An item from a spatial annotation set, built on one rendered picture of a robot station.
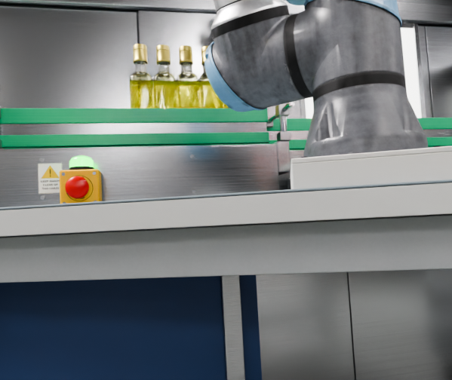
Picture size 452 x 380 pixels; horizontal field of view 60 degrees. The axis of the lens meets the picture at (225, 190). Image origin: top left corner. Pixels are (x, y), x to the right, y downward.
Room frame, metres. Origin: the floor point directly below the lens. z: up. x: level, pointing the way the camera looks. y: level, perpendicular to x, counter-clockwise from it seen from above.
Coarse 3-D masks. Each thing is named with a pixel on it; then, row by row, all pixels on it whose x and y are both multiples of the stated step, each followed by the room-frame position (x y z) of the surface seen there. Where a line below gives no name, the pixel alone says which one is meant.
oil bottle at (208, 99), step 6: (204, 72) 0.99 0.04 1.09; (204, 78) 0.97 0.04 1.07; (204, 84) 0.97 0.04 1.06; (210, 84) 0.98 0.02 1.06; (204, 90) 0.97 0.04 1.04; (210, 90) 0.98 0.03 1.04; (204, 96) 0.97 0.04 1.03; (210, 96) 0.97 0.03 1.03; (216, 96) 0.98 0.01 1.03; (204, 102) 0.97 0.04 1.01; (210, 102) 0.97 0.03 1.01; (216, 102) 0.98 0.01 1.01; (222, 102) 0.98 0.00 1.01; (204, 108) 0.97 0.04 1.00; (210, 108) 0.97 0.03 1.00; (216, 108) 0.98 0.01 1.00; (222, 108) 0.98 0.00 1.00
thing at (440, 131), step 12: (276, 120) 0.99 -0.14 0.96; (288, 120) 1.00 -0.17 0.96; (300, 120) 1.01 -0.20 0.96; (420, 120) 1.08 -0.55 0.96; (432, 120) 1.08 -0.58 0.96; (444, 120) 1.09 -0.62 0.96; (276, 132) 1.00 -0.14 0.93; (300, 132) 1.01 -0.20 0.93; (432, 132) 1.09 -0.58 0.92; (444, 132) 1.10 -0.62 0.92; (300, 144) 1.01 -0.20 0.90; (432, 144) 1.08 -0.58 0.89; (444, 144) 1.09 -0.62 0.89
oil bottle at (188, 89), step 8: (184, 72) 0.97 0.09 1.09; (192, 72) 0.98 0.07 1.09; (184, 80) 0.96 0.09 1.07; (192, 80) 0.97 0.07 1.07; (184, 88) 0.96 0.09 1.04; (192, 88) 0.97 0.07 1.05; (184, 96) 0.96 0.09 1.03; (192, 96) 0.97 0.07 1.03; (184, 104) 0.96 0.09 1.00; (192, 104) 0.97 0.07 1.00; (200, 104) 0.97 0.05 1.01
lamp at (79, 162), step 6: (78, 156) 0.75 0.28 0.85; (84, 156) 0.75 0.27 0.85; (72, 162) 0.74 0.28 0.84; (78, 162) 0.74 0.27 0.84; (84, 162) 0.74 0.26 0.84; (90, 162) 0.75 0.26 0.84; (72, 168) 0.74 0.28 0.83; (78, 168) 0.74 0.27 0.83; (84, 168) 0.74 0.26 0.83; (90, 168) 0.75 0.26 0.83
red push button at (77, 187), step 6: (72, 180) 0.69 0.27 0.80; (78, 180) 0.70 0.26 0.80; (84, 180) 0.70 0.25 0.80; (66, 186) 0.69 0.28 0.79; (72, 186) 0.69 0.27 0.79; (78, 186) 0.70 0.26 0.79; (84, 186) 0.70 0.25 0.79; (66, 192) 0.70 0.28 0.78; (72, 192) 0.69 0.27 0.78; (78, 192) 0.70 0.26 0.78; (84, 192) 0.70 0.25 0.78
